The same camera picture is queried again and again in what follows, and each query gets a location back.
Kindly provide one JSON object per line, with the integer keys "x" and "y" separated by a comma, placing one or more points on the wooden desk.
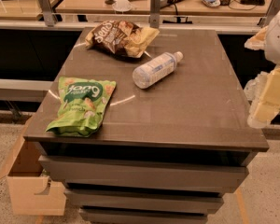
{"x": 186, "y": 7}

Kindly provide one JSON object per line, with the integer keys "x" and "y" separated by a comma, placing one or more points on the metal bracket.
{"x": 154, "y": 14}
{"x": 47, "y": 11}
{"x": 273, "y": 9}

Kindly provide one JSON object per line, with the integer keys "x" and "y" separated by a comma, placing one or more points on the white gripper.
{"x": 279, "y": 39}

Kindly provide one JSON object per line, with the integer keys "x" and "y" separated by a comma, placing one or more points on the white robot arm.
{"x": 271, "y": 52}

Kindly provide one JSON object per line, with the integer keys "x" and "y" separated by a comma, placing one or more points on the brown chip bag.
{"x": 121, "y": 38}

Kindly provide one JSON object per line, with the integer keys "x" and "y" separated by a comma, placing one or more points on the grey drawer cabinet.
{"x": 164, "y": 155}

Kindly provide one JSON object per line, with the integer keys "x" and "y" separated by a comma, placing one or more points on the cardboard box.
{"x": 31, "y": 192}

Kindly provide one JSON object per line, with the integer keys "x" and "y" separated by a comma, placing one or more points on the metal bracket middle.
{"x": 154, "y": 14}

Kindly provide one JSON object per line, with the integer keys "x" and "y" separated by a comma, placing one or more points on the clear plastic water bottle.
{"x": 156, "y": 69}

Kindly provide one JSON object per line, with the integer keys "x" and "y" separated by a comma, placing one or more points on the metal bracket left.
{"x": 47, "y": 11}

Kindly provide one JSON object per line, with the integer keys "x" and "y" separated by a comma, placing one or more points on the metal bracket right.
{"x": 273, "y": 9}

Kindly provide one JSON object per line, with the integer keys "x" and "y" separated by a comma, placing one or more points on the clear plastic lid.
{"x": 122, "y": 6}

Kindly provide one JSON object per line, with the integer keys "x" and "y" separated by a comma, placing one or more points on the green rice chip bag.
{"x": 83, "y": 104}

